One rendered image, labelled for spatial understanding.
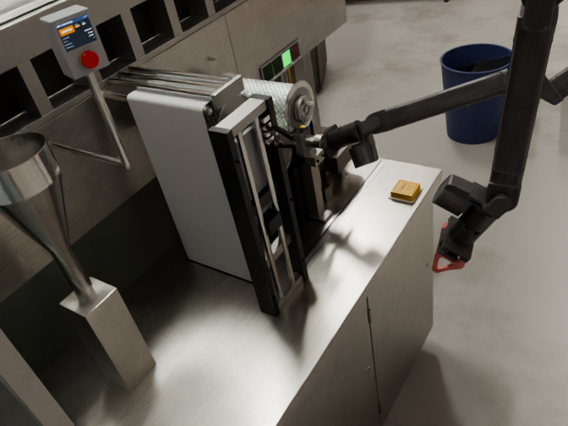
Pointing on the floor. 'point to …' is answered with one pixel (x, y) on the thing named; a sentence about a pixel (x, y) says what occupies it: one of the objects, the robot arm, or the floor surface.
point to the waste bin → (455, 75)
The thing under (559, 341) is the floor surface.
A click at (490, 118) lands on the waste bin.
